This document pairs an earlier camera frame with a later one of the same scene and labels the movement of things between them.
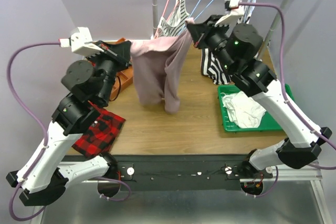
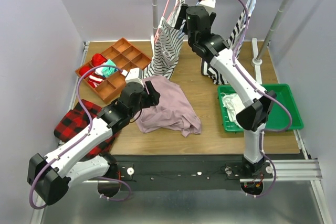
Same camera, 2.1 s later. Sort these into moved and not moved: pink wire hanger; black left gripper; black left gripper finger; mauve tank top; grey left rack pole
Moved: black left gripper finger; black left gripper; mauve tank top
Not moved: grey left rack pole; pink wire hanger
